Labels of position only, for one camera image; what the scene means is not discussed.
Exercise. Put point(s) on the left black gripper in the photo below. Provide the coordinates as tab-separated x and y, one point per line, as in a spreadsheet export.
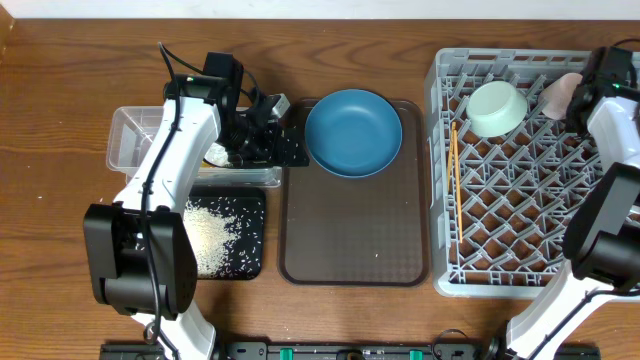
272	154

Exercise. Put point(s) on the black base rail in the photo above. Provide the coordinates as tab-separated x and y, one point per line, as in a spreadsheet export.
262	351

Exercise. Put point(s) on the dark blue plate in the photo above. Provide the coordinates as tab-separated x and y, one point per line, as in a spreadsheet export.
353	133

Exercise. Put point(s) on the white tissue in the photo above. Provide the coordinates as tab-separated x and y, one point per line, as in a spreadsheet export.
217	156

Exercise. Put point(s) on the mint green bowl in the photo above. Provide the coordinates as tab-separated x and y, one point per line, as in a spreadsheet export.
496	108

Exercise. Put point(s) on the grey plastic dishwasher rack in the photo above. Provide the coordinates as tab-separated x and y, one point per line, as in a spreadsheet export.
519	191

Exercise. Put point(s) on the brown plastic serving tray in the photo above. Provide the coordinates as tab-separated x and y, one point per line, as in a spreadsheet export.
370	231

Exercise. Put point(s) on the pink paper cup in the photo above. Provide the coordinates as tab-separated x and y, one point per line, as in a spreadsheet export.
558	95

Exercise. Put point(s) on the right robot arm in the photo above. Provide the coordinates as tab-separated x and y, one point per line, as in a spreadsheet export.
601	249

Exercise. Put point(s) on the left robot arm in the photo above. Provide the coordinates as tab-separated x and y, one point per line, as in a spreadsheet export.
195	107

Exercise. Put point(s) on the black rectangular waste tray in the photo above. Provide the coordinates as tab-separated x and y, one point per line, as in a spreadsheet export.
129	236

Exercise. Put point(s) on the white rice pile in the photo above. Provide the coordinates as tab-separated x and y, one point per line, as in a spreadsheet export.
227	235

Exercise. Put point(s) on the clear plastic waste bin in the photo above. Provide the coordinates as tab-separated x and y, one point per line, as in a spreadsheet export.
132	132

